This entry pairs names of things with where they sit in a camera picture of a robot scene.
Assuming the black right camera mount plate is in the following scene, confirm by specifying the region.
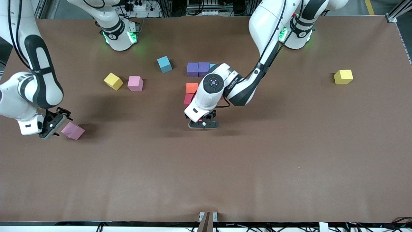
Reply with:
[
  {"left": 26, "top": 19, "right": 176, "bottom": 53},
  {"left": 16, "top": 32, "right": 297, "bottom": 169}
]
[{"left": 39, "top": 113, "right": 67, "bottom": 140}]

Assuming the aluminium frame profile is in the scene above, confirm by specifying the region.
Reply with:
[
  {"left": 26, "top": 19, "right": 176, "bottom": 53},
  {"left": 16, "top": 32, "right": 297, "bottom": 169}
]
[
  {"left": 32, "top": 0, "right": 52, "bottom": 19},
  {"left": 385, "top": 0, "right": 412, "bottom": 65}
]

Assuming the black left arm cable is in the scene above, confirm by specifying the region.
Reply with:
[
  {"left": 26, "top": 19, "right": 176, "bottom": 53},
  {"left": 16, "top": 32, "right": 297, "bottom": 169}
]
[{"left": 245, "top": 0, "right": 304, "bottom": 81}]

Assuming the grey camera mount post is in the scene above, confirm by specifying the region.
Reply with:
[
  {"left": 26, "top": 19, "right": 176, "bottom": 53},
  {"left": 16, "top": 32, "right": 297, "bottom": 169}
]
[{"left": 197, "top": 212, "right": 218, "bottom": 232}]

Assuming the large white power strip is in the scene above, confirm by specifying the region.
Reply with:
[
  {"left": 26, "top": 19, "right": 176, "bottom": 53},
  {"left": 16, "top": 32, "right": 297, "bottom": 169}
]
[{"left": 121, "top": 0, "right": 161, "bottom": 18}]

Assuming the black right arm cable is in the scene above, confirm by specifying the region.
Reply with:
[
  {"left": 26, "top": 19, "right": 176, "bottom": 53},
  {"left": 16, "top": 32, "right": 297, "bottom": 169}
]
[{"left": 7, "top": 0, "right": 33, "bottom": 70}]

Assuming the yellow foam cube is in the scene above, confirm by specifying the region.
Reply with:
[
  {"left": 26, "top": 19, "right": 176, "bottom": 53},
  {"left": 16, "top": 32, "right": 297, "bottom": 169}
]
[
  {"left": 334, "top": 70, "right": 354, "bottom": 85},
  {"left": 104, "top": 72, "right": 124, "bottom": 91}
]

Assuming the dark equipment rack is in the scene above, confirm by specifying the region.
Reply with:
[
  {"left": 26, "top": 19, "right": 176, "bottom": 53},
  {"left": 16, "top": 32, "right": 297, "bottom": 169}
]
[{"left": 163, "top": 0, "right": 258, "bottom": 17}]

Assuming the table cover sheet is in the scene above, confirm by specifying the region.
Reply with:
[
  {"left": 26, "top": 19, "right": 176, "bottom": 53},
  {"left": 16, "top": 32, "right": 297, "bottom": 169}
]
[{"left": 0, "top": 15, "right": 412, "bottom": 223}]

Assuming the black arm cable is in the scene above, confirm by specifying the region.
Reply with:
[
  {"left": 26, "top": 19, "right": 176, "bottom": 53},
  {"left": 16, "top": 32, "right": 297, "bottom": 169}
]
[
  {"left": 7, "top": 0, "right": 33, "bottom": 70},
  {"left": 245, "top": 0, "right": 304, "bottom": 81}
]

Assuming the pink foam cube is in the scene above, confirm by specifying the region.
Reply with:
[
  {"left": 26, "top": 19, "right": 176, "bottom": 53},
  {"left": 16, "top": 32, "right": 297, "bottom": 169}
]
[
  {"left": 127, "top": 76, "right": 144, "bottom": 92},
  {"left": 61, "top": 122, "right": 85, "bottom": 140}
]

